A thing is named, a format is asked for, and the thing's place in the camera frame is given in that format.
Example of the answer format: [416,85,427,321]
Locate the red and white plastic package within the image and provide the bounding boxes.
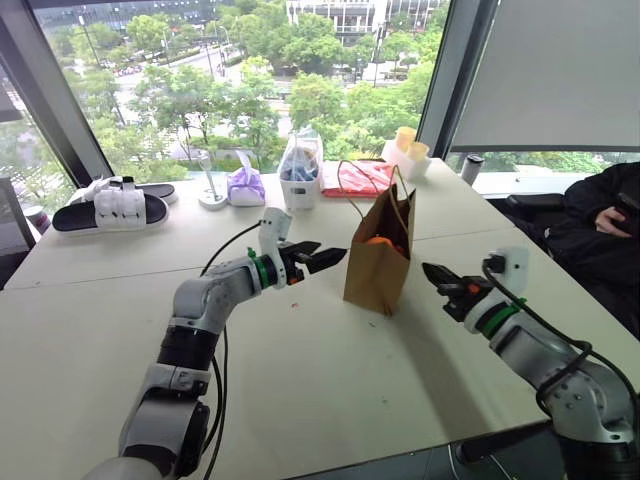
[320,159,397,199]

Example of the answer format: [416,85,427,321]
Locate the orange object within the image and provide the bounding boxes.
[366,234,406,254]

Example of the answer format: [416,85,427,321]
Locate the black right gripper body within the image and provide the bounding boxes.
[436,275,494,324]

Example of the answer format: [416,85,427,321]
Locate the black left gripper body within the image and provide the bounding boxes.
[276,242,314,287]

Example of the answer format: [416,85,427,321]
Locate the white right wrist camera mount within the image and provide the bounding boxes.
[481,245,531,302]

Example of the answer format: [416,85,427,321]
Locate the black chair armrest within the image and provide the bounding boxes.
[503,193,567,212]

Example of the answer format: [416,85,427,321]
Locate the white storage basket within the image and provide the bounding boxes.
[276,126,324,212]

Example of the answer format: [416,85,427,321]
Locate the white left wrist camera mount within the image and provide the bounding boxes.
[256,206,294,290]

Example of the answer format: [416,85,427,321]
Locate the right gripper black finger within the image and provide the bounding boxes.
[422,262,460,283]
[422,264,452,291]

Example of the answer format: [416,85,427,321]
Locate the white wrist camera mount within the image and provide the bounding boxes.
[256,206,294,290]
[481,245,531,302]

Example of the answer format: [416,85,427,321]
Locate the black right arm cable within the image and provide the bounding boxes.
[481,253,640,417]

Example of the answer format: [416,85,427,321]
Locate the brown paper bag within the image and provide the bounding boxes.
[336,159,418,318]

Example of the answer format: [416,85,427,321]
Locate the grey roller blind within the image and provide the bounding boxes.
[448,0,640,152]

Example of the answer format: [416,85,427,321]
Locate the bystander bare hand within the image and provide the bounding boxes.
[596,206,634,237]

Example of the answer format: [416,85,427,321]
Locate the person in black clothes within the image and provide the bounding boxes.
[546,161,640,342]

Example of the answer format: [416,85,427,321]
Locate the black smartphone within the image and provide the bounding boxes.
[615,191,640,234]

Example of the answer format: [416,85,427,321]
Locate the grey travel tumbler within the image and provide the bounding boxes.
[459,153,486,187]

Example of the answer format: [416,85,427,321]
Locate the black white strap slipper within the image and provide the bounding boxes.
[74,174,179,207]
[51,176,171,235]

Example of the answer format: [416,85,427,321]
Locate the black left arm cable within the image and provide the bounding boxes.
[198,219,264,480]

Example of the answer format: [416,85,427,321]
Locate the white desk stand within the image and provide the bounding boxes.
[196,149,229,212]

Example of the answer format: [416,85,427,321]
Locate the purple tissue pack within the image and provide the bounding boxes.
[225,149,267,208]

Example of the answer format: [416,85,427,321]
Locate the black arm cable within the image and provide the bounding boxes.
[481,253,640,417]
[198,219,264,480]

